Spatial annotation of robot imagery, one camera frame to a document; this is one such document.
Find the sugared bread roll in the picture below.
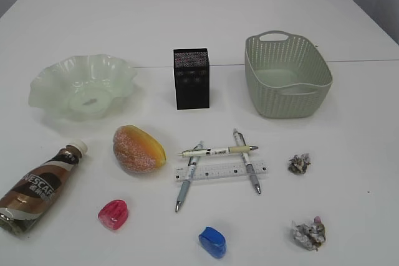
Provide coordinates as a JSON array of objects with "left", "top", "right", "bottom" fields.
[{"left": 113, "top": 125, "right": 166, "bottom": 173}]

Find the paper ball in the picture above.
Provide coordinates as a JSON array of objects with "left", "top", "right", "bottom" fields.
[
  {"left": 287, "top": 153, "right": 311, "bottom": 174},
  {"left": 291, "top": 216, "right": 326, "bottom": 251}
]

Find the blue pencil sharpener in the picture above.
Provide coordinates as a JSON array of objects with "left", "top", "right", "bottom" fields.
[{"left": 198, "top": 226, "right": 227, "bottom": 259}]

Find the pink pencil sharpener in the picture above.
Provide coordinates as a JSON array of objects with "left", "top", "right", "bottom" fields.
[{"left": 97, "top": 199, "right": 129, "bottom": 230}]

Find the brown Nescafe coffee bottle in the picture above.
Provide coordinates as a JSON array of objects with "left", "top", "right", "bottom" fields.
[{"left": 1, "top": 140, "right": 88, "bottom": 235}]

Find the cream barrel pen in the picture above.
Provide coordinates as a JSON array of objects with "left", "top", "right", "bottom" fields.
[{"left": 178, "top": 146, "right": 259, "bottom": 158}]

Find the left blue-grey pen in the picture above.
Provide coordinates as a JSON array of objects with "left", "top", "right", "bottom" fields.
[{"left": 175, "top": 156, "right": 200, "bottom": 212}]

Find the right white-grey pen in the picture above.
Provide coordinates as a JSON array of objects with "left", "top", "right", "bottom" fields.
[{"left": 233, "top": 128, "right": 261, "bottom": 194}]

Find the black mesh pen holder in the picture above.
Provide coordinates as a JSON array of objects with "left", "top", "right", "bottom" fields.
[{"left": 173, "top": 48, "right": 210, "bottom": 110}]

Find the green plastic woven basket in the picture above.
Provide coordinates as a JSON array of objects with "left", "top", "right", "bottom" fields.
[{"left": 244, "top": 31, "right": 333, "bottom": 118}]

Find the green wavy glass plate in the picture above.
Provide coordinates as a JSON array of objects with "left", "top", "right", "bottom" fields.
[{"left": 28, "top": 54, "right": 137, "bottom": 121}]

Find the clear plastic ruler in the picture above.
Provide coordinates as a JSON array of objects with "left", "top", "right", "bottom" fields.
[{"left": 173, "top": 159, "right": 269, "bottom": 183}]

